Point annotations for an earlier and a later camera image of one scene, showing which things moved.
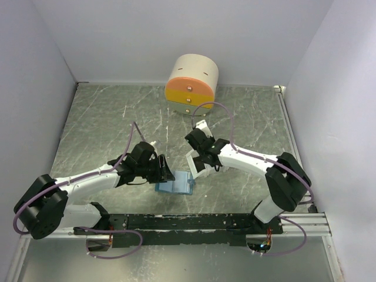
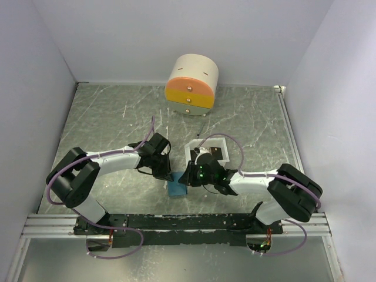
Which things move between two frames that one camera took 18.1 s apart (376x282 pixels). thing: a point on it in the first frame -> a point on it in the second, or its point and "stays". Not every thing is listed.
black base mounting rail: [180, 229] stays
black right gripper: [212, 138] -> [188, 178]
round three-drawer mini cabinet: [191, 82] stays
